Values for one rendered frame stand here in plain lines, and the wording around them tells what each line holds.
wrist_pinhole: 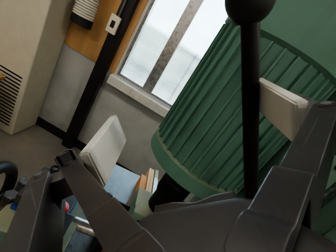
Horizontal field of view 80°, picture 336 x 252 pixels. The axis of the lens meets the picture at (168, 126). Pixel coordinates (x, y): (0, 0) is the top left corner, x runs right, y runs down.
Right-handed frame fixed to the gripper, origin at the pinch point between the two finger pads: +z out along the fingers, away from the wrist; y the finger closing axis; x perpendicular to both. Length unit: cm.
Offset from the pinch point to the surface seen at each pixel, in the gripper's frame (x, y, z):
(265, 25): 5.1, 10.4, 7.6
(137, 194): -20.2, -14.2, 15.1
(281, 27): 4.5, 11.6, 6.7
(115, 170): -29, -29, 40
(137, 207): -20.5, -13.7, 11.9
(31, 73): 11, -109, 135
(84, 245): -29.0, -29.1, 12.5
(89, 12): 38, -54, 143
